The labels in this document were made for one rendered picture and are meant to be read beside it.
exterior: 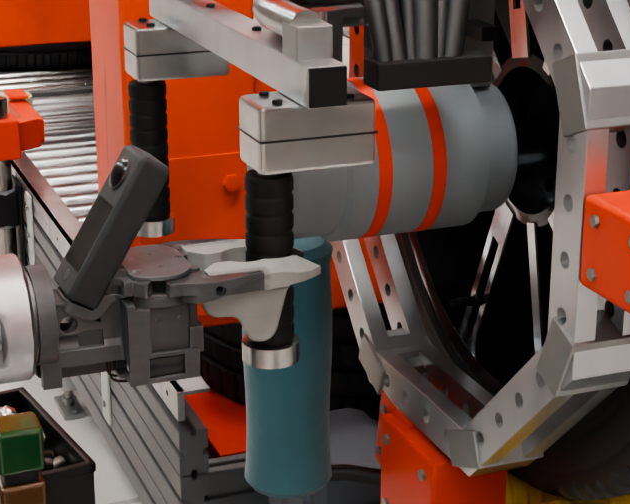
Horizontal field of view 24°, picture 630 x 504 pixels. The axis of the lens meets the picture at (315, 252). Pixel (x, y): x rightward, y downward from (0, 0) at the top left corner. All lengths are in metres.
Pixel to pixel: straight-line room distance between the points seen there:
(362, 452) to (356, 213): 0.56
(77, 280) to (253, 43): 0.23
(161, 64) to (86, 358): 0.39
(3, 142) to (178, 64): 1.59
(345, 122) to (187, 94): 0.67
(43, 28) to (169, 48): 2.29
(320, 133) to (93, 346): 0.22
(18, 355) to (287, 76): 0.27
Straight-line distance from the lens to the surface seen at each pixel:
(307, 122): 1.04
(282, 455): 1.45
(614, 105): 1.06
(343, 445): 1.75
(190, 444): 1.96
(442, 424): 1.34
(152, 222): 1.39
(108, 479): 2.58
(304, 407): 1.43
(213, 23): 1.22
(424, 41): 1.05
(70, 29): 3.65
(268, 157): 1.04
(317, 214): 1.22
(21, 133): 2.96
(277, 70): 1.07
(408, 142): 1.22
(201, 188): 1.73
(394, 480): 1.44
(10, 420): 1.25
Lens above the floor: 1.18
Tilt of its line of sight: 19 degrees down
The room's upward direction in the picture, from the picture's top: straight up
